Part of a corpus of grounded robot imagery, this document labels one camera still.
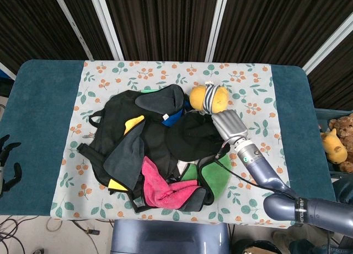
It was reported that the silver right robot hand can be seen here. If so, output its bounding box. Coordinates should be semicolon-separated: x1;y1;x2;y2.
211;109;250;142

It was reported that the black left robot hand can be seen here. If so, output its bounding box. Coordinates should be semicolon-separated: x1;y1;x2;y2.
0;134;23;198

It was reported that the black cap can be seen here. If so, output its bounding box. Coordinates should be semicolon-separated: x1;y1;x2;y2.
166;112;231;161

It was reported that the yellow plush toy striped scarf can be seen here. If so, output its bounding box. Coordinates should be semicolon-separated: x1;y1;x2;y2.
189;83;229;115

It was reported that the teal table cover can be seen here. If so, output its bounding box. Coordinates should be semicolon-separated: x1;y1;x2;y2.
0;59;336;217

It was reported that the floral print tablecloth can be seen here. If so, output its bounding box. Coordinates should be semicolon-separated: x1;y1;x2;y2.
50;60;293;229

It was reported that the green and grey towel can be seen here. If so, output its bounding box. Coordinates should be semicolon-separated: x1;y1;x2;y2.
179;152;232;201

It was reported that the grey and blue towel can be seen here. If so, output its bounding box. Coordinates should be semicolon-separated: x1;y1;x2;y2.
134;84;191;127

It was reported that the pink and grey towel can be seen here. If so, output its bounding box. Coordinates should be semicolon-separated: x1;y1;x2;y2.
129;156;216;213

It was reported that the yellow plush animal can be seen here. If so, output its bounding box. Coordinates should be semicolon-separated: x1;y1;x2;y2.
320;128;348;164

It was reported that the grey and yellow towel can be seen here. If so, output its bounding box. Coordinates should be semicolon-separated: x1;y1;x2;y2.
103;115;147;193

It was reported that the dark slatted partition panel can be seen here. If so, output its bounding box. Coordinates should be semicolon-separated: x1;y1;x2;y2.
0;0;114;73
102;0;222;63
306;37;353;111
213;0;353;67

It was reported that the black backpack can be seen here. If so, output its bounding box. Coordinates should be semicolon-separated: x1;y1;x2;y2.
77;89;216;214

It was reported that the brown teddy bear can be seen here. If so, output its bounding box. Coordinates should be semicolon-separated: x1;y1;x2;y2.
328;114;353;174

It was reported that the blue-grey robot torso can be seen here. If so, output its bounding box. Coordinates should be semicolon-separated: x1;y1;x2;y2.
110;219;230;254

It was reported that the thin black hand cable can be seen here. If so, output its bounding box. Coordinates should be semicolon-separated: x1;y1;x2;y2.
216;140;276;189

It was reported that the black floor cable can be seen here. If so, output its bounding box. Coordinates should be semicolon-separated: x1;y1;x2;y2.
0;215;38;254

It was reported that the white floor cable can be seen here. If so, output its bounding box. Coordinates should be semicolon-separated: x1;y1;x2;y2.
45;217;74;233

